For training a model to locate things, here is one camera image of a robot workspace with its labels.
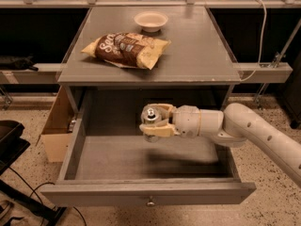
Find grey cabinet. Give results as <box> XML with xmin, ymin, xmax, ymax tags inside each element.
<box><xmin>55</xmin><ymin>5</ymin><xmax>242</xmax><ymax>118</ymax></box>

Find open grey top drawer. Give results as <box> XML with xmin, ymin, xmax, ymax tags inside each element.
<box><xmin>41</xmin><ymin>89</ymin><xmax>256</xmax><ymax>207</ymax></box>

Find green white 7up can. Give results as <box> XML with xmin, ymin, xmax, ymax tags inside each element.
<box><xmin>141</xmin><ymin>105</ymin><xmax>162</xmax><ymax>142</ymax></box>

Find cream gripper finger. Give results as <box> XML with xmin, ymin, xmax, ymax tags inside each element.
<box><xmin>139</xmin><ymin>123</ymin><xmax>179</xmax><ymax>137</ymax></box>
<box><xmin>146</xmin><ymin>104</ymin><xmax>176</xmax><ymax>119</ymax></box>

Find brown yellow chip bag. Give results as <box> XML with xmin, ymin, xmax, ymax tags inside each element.
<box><xmin>82</xmin><ymin>33</ymin><xmax>170</xmax><ymax>70</ymax></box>

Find cardboard box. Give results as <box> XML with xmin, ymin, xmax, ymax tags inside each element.
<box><xmin>40</xmin><ymin>87</ymin><xmax>74</xmax><ymax>163</ymax></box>

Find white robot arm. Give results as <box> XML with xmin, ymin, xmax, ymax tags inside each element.
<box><xmin>139</xmin><ymin>103</ymin><xmax>301</xmax><ymax>186</ymax></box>

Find black object on rail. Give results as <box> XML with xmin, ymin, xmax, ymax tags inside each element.
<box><xmin>0</xmin><ymin>56</ymin><xmax>38</xmax><ymax>71</ymax></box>

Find black stand with tray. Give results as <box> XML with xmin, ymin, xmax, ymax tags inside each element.
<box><xmin>0</xmin><ymin>120</ymin><xmax>68</xmax><ymax>226</ymax></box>

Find black floor cable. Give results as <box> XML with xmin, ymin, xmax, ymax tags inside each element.
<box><xmin>8</xmin><ymin>167</ymin><xmax>87</xmax><ymax>226</ymax></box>

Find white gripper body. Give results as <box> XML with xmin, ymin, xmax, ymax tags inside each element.
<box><xmin>172</xmin><ymin>105</ymin><xmax>224</xmax><ymax>138</ymax></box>

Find round metal drawer knob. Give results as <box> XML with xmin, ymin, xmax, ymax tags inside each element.
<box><xmin>146</xmin><ymin>197</ymin><xmax>155</xmax><ymax>207</ymax></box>

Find white ceramic bowl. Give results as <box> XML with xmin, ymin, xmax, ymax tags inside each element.
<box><xmin>134</xmin><ymin>11</ymin><xmax>168</xmax><ymax>33</ymax></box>

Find white cable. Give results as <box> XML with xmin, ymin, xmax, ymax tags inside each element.
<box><xmin>239</xmin><ymin>0</ymin><xmax>268</xmax><ymax>83</ymax></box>

